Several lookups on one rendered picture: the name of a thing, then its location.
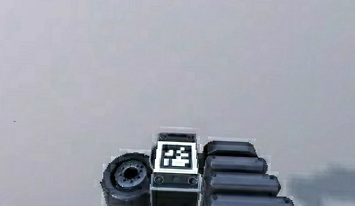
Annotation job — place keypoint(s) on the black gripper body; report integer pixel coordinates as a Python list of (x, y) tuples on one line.
[(127, 179)]

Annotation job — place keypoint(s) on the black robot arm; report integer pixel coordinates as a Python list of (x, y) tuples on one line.
[(238, 183)]

